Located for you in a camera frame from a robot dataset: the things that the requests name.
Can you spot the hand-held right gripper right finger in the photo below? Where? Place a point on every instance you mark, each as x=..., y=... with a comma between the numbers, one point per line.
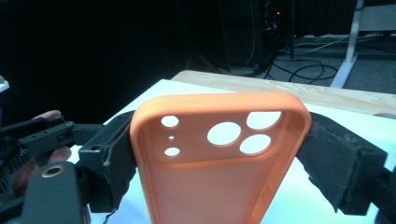
x=342, y=165

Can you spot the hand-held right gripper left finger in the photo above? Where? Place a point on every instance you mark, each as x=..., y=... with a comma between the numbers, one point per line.
x=109, y=161

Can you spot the orange phone case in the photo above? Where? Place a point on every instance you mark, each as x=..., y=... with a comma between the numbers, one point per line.
x=214, y=183

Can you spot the white desk leg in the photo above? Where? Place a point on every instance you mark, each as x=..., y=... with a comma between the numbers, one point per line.
x=350, y=46

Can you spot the dark equipment rack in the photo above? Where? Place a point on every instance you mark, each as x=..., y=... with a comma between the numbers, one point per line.
x=274, y=28

